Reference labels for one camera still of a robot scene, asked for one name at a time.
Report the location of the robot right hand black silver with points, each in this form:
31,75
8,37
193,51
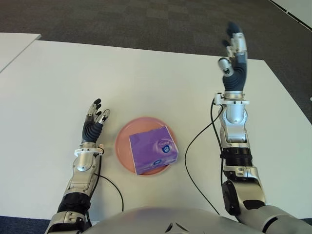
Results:
235,78

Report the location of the robot left hand black silver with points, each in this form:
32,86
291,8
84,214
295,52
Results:
90,131

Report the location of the purple tissue paper pack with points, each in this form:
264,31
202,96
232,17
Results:
148,146

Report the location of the robot left arm silver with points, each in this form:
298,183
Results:
83,163

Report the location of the robot right arm silver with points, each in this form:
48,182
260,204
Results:
235,114

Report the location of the pink round plate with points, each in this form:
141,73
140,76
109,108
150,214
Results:
122,146

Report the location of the silver robot torso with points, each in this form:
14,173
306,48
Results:
158,220

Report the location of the white adjacent table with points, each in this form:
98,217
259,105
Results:
12,46

